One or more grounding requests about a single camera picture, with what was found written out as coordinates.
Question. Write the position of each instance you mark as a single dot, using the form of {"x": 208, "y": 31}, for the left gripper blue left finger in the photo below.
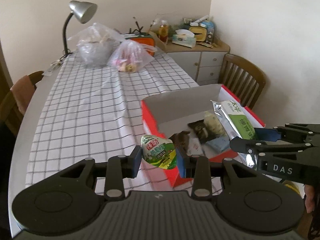
{"x": 135, "y": 159}

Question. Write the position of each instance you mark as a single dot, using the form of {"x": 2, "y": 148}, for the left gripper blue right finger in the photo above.
{"x": 185, "y": 163}

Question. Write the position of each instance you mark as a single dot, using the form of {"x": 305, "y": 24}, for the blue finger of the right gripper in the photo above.
{"x": 267, "y": 134}

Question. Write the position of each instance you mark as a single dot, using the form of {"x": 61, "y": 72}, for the green jelly cup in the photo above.
{"x": 158, "y": 152}

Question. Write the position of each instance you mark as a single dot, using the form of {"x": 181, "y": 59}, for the green snack packet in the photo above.
{"x": 233, "y": 120}

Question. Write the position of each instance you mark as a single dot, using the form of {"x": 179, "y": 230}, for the black dark snack packet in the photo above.
{"x": 201, "y": 131}

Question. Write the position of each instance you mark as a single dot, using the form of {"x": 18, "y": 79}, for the light blue snack packet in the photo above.
{"x": 220, "y": 144}

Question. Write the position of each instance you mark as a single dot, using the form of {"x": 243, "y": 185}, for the white red-logo snack packet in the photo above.
{"x": 194, "y": 147}

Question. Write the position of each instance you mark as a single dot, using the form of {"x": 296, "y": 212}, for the black silver foil packet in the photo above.
{"x": 181, "y": 140}

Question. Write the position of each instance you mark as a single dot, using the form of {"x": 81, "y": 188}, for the cream leaf-pattern snack packet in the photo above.
{"x": 213, "y": 124}

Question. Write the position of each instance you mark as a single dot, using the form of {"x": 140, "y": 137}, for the clear plastic bag pink snacks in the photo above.
{"x": 131, "y": 56}

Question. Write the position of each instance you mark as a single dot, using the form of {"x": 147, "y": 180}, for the person's right hand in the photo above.
{"x": 309, "y": 198}

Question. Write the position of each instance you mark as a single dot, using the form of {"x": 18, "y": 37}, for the red cardboard box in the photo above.
{"x": 187, "y": 117}

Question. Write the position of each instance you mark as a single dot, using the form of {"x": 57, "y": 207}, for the right wooden chair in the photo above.
{"x": 243, "y": 78}

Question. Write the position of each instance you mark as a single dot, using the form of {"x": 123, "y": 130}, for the wooden chair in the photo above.
{"x": 16, "y": 102}
{"x": 243, "y": 78}

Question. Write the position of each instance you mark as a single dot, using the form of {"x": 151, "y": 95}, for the checkered white tablecloth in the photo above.
{"x": 96, "y": 112}

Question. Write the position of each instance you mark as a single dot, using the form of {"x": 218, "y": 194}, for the white wooden sideboard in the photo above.
{"x": 202, "y": 64}

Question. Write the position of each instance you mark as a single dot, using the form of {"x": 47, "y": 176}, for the yellow retro radio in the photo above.
{"x": 200, "y": 33}

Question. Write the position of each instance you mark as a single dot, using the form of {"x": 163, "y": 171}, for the tissue box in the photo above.
{"x": 184, "y": 37}

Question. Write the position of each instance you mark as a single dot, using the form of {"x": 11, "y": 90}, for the orange green pouch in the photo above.
{"x": 142, "y": 38}

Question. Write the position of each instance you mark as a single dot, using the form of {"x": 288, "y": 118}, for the clear plastic bag grey contents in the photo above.
{"x": 96, "y": 44}

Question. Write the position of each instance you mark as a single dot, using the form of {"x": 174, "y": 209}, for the left wooden chair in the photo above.
{"x": 16, "y": 102}

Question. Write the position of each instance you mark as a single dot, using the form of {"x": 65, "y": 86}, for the amber liquid bottle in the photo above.
{"x": 163, "y": 31}

